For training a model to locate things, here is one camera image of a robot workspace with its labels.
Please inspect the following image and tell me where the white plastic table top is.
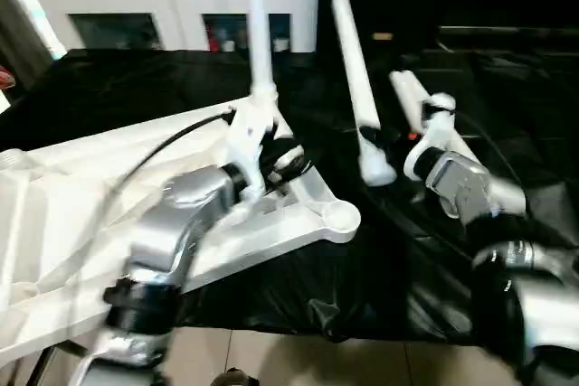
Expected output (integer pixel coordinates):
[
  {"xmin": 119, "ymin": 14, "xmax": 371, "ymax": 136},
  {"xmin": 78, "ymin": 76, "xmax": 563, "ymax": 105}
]
[{"xmin": 0, "ymin": 95, "xmax": 364, "ymax": 371}]

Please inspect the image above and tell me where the black plastic mat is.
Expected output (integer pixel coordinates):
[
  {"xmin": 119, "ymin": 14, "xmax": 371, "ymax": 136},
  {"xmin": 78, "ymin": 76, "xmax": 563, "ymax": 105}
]
[{"xmin": 0, "ymin": 47, "xmax": 579, "ymax": 347}]

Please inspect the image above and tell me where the white glass-door cabinet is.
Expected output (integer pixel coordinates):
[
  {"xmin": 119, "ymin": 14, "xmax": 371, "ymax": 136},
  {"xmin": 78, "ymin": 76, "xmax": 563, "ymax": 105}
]
[{"xmin": 27, "ymin": 0, "xmax": 320, "ymax": 55}]

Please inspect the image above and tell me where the dark grey curtain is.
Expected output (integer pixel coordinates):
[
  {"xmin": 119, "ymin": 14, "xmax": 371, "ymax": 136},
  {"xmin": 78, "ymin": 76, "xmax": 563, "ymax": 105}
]
[{"xmin": 0, "ymin": 0, "xmax": 66, "ymax": 90}]

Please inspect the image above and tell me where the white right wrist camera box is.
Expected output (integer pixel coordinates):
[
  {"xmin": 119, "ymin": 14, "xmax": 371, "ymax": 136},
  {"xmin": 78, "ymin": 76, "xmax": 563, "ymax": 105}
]
[{"xmin": 402, "ymin": 92, "xmax": 459, "ymax": 181}]

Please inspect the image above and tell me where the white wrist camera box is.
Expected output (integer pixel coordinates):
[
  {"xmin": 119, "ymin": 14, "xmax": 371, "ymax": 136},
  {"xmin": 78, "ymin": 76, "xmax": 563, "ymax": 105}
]
[
  {"xmin": 221, "ymin": 88, "xmax": 282, "ymax": 203},
  {"xmin": 402, "ymin": 92, "xmax": 459, "ymax": 181}
]

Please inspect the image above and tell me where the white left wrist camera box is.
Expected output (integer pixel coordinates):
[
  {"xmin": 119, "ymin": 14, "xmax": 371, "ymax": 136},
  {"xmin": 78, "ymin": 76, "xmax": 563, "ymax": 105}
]
[{"xmin": 221, "ymin": 88, "xmax": 282, "ymax": 203}]

